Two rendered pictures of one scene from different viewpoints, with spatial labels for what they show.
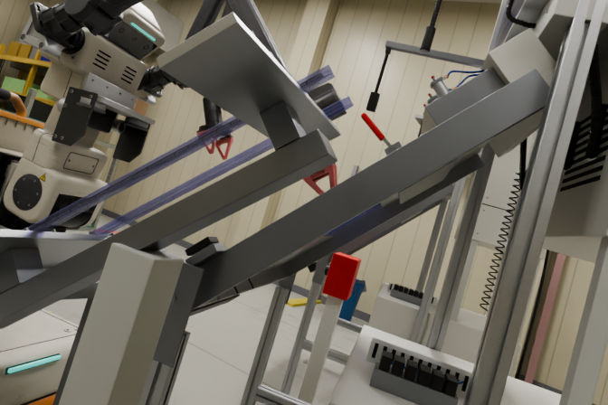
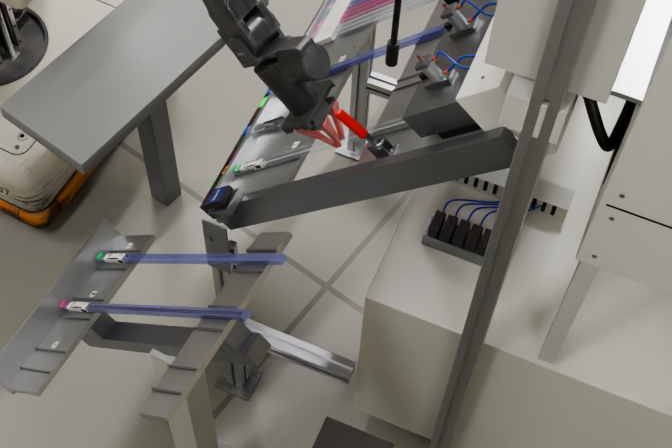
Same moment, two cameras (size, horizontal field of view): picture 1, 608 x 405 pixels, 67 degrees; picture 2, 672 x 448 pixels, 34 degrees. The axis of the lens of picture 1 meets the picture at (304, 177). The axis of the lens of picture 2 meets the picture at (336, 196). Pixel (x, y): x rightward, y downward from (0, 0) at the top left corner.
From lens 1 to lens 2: 1.59 m
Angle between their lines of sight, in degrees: 62
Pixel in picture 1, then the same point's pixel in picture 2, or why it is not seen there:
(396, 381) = (444, 246)
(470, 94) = (448, 117)
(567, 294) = not seen: outside the picture
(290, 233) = (295, 203)
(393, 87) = not seen: outside the picture
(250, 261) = (266, 212)
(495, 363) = (480, 316)
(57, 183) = not seen: outside the picture
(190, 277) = (217, 231)
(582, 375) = (561, 319)
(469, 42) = not seen: outside the picture
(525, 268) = (493, 281)
